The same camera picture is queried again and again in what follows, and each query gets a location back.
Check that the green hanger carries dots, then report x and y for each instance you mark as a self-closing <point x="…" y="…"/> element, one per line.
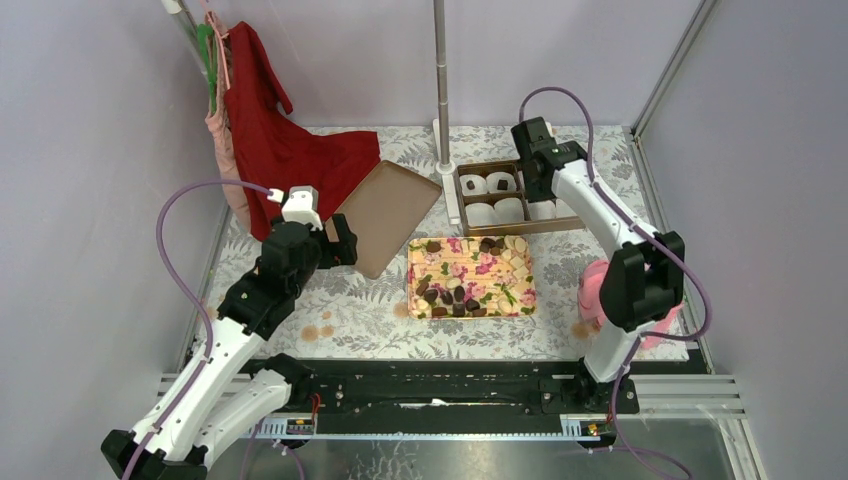
<point x="205" y="38"/>

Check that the white paper cup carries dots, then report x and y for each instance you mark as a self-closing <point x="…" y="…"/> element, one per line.
<point x="481" y="186"/>
<point x="509" y="211"/>
<point x="563" y="210"/>
<point x="541" y="211"/>
<point x="480" y="215"/>
<point x="493" y="178"/>

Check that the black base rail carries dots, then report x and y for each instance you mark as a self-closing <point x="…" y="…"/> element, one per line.
<point x="446" y="397"/>

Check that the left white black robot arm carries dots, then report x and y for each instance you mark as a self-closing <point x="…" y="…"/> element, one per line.
<point x="187" y="431"/>

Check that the pink cloth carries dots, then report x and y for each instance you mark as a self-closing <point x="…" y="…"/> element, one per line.
<point x="591" y="311"/>

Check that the metal pole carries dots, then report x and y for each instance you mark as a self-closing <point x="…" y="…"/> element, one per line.
<point x="441" y="60"/>

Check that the floral yellow tray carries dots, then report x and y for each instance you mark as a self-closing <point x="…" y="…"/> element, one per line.
<point x="470" y="278"/>

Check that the white pole base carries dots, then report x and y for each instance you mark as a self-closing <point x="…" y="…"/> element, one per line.
<point x="446" y="169"/>

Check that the red garment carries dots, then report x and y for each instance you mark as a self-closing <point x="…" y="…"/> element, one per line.
<point x="272" y="151"/>

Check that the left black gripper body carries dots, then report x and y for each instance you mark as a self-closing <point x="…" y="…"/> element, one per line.
<point x="334" y="253"/>

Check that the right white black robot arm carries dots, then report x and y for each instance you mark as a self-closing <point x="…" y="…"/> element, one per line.
<point x="643" y="281"/>

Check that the pink garment on hanger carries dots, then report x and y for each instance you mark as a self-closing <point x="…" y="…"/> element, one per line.
<point x="218" y="124"/>

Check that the gold chocolate box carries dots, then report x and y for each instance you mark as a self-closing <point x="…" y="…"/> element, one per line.
<point x="493" y="201"/>

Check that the gold box lid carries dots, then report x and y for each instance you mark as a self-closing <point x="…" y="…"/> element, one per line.
<point x="384" y="210"/>

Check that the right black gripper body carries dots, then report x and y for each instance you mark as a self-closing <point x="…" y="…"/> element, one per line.
<point x="535" y="191"/>

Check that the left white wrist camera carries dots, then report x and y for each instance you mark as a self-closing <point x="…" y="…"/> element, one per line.
<point x="298" y="205"/>

